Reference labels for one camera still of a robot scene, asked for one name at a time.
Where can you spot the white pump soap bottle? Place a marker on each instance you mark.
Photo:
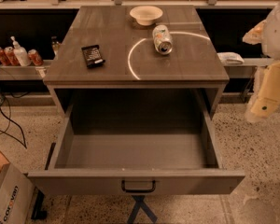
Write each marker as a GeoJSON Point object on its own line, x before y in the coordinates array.
{"type": "Point", "coordinates": [20, 53]}

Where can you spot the red soda can right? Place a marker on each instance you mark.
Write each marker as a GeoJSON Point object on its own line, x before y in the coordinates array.
{"type": "Point", "coordinates": [35, 57]}

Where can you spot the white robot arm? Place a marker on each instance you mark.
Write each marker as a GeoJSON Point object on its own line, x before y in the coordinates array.
{"type": "Point", "coordinates": [270, 39]}

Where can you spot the open grey top drawer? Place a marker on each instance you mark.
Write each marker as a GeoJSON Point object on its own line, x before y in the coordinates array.
{"type": "Point", "coordinates": [161, 135]}

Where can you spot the cardboard box with print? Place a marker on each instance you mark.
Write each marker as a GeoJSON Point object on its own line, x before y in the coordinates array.
{"type": "Point", "coordinates": [16, 192]}

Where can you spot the black drawer handle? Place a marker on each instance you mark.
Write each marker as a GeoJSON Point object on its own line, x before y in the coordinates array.
{"type": "Point", "coordinates": [138, 186]}

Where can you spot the small clear bottle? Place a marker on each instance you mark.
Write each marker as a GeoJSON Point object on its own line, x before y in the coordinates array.
{"type": "Point", "coordinates": [55, 44]}

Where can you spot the low grey shelf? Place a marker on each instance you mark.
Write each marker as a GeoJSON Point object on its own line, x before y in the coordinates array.
{"type": "Point", "coordinates": [10, 73]}

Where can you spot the red soda can leftmost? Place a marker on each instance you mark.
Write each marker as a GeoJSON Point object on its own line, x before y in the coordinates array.
{"type": "Point", "coordinates": [3, 58]}

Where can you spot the red soda can middle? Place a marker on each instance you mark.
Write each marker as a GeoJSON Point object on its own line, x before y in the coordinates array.
{"type": "Point", "coordinates": [9, 51]}

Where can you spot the white ceramic bowl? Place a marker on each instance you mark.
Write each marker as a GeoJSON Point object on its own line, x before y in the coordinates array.
{"type": "Point", "coordinates": [146, 15]}

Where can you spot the white folded cloth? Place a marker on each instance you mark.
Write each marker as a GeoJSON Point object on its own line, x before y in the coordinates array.
{"type": "Point", "coordinates": [230, 58]}

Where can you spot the grey drawer cabinet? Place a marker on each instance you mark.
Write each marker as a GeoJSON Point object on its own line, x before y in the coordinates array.
{"type": "Point", "coordinates": [131, 60]}

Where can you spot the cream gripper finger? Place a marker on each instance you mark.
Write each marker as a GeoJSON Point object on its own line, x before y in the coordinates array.
{"type": "Point", "coordinates": [253, 36]}
{"type": "Point", "coordinates": [266, 97]}

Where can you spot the red soda can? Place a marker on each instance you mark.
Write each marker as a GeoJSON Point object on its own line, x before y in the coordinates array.
{"type": "Point", "coordinates": [35, 57]}
{"type": "Point", "coordinates": [9, 51]}
{"type": "Point", "coordinates": [3, 58]}

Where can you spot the black rxbar chocolate packet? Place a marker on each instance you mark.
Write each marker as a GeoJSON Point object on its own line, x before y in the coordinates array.
{"type": "Point", "coordinates": [92, 56]}

